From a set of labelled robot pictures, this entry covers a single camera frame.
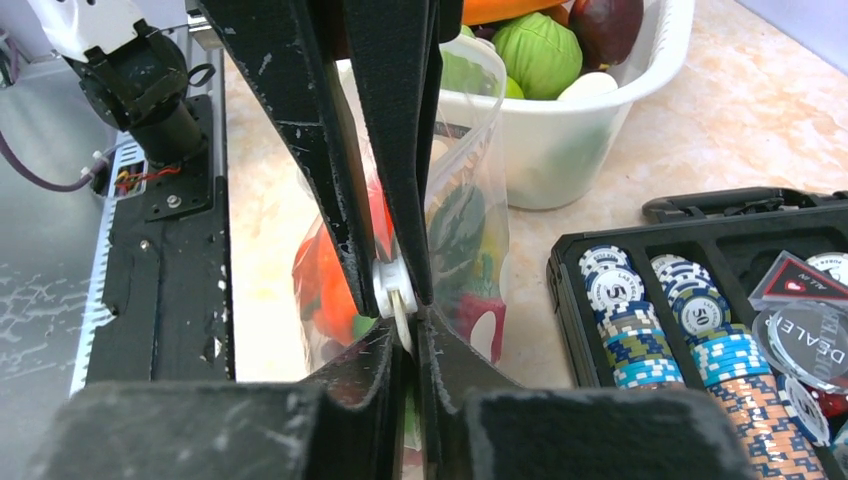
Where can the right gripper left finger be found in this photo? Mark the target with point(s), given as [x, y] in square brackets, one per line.
[344, 421]

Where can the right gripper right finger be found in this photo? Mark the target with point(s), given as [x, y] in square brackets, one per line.
[479, 424]

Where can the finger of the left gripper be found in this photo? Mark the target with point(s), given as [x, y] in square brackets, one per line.
[396, 59]
[287, 52]

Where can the clear zip top bag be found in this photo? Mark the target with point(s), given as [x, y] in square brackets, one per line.
[466, 150]

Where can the orange carrot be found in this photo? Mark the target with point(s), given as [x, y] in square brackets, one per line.
[323, 298]

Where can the white plastic basket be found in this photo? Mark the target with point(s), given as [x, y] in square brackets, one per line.
[553, 150]

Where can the dark green cucumber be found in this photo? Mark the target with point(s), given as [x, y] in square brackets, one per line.
[455, 236]

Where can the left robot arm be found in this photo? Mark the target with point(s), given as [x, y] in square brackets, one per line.
[137, 79]

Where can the green cabbage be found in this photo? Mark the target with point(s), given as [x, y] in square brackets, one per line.
[541, 55]

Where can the white radish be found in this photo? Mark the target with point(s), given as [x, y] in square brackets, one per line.
[589, 85]

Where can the dark brown round fruit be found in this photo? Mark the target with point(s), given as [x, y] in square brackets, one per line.
[606, 30]

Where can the poker chips in case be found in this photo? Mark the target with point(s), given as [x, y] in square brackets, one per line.
[777, 420]

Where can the black carrying case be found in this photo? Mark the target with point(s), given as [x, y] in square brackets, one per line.
[736, 235]

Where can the clear dealer button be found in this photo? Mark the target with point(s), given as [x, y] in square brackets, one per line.
[807, 340]

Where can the triangular all-in token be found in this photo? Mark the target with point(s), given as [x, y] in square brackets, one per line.
[821, 278]

